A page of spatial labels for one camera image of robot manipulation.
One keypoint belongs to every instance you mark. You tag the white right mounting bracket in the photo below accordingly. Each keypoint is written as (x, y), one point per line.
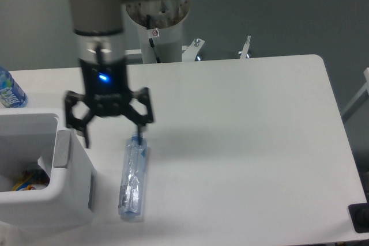
(192, 52)

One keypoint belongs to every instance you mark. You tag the white far right bracket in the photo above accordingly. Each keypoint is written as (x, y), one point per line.
(244, 53)

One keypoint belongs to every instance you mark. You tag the white trash can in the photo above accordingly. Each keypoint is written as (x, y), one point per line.
(39, 136)

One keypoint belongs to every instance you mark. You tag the clear plastic bottle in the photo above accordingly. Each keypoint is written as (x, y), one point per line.
(131, 190)

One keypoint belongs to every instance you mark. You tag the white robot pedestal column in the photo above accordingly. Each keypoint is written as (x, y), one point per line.
(160, 28)

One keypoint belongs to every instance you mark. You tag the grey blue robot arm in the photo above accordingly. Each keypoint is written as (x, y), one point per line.
(99, 29)

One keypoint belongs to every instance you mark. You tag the blue labelled drink bottle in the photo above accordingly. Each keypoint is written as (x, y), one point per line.
(12, 95)

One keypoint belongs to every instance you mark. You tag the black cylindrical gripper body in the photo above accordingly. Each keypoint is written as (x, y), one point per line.
(107, 92)

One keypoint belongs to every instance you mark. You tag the white frame at right edge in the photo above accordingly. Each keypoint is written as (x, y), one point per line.
(357, 100)

